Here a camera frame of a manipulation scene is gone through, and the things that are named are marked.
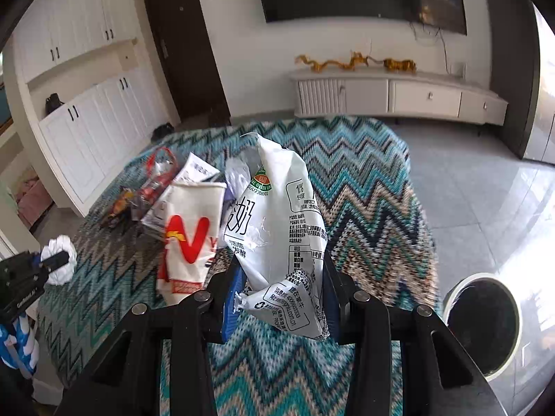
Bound orange dark snack wrapper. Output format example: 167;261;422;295
104;186;139;228

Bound white milk pouch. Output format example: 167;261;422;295
223;133;332;341

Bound white tissue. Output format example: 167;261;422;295
41;235;79;287

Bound dark brown door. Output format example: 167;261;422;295
143;0;231;124

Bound white lower cabinet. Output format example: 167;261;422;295
38;63;174;217

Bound gold dragon ornament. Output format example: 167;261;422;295
296;52;369;73

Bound white printed leaflet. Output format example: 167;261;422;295
173;153;221;185

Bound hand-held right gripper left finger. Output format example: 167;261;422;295
54;264;248;416

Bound gold tiger ornament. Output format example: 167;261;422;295
382;58;417;73

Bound clear plastic package red handle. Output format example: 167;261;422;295
138;147;179;209

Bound white paper bag red print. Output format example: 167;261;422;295
157;182;227;306

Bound clear plastic wrapper blue print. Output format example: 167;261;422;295
223;145;261;209

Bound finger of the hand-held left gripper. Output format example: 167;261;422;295
37;249;70;271

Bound white TV cabinet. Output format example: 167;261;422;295
290;67;509;127

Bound teal zigzag blanket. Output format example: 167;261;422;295
37;115;441;416

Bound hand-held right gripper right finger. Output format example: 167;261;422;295
318;255;504;416

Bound round white trash bin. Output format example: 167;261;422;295
442;272;521;382

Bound white upper wall cabinet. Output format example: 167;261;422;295
15;0;135;83

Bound grey clear plastic wrapper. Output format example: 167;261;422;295
141;201;174;239

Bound pink cloth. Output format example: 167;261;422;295
17;177;55;222

